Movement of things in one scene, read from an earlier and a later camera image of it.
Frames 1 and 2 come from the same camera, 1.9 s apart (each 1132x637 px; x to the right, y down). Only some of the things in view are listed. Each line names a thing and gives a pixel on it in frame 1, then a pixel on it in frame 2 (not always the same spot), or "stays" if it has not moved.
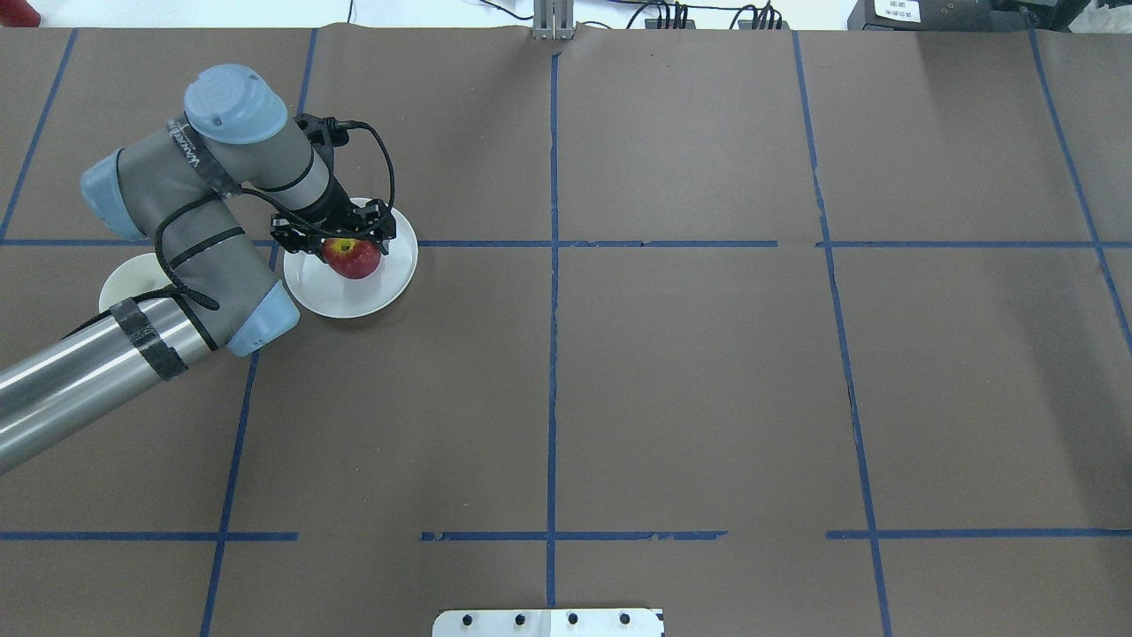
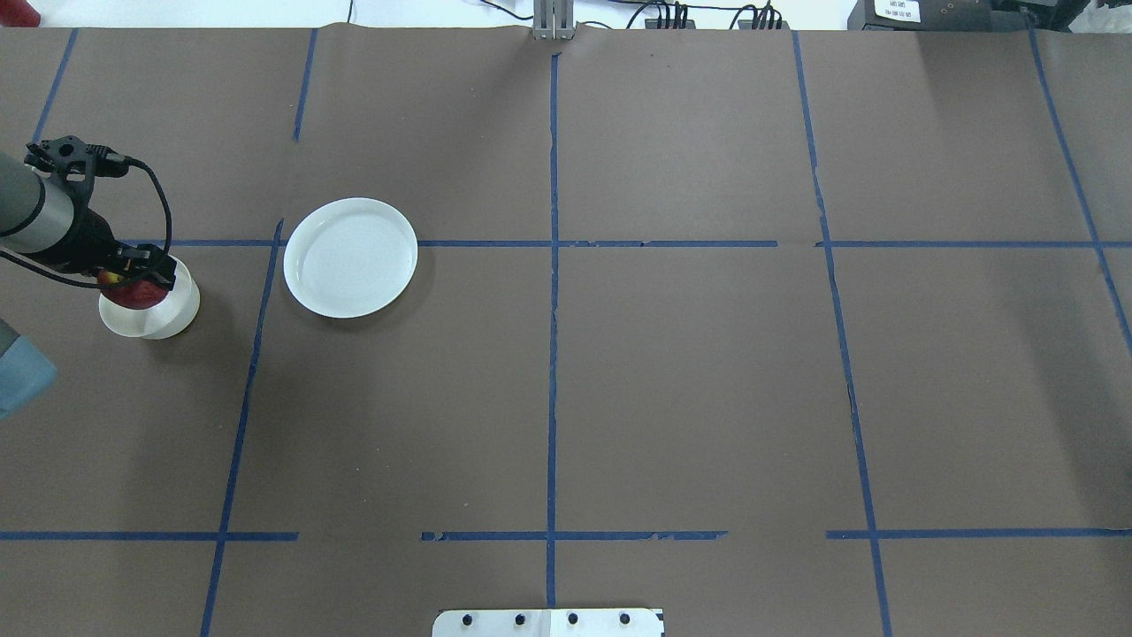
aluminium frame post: [553, 19] stays
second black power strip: [744, 24] stays
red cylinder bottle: [19, 13] stays
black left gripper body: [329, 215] → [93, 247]
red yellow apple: [350, 257] → [136, 294]
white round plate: [342, 297] stays
